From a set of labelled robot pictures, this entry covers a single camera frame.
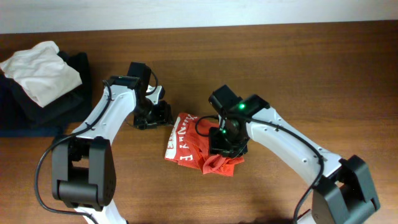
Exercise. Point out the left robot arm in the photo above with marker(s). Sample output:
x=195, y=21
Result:
x=83, y=173

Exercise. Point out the red t-shirt with white print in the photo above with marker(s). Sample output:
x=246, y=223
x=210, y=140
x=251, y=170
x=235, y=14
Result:
x=187, y=148

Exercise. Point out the black folded garment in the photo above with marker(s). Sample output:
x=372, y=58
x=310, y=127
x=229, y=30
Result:
x=73, y=106

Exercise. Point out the white folded garment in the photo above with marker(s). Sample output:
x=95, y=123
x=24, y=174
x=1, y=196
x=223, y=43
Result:
x=41, y=73

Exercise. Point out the dark navy folded garment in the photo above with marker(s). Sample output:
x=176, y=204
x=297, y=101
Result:
x=14, y=122

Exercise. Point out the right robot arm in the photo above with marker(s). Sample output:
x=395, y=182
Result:
x=339, y=190

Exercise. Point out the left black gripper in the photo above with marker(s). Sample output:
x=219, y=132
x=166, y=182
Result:
x=162, y=115

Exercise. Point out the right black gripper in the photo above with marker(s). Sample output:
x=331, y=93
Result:
x=215, y=145

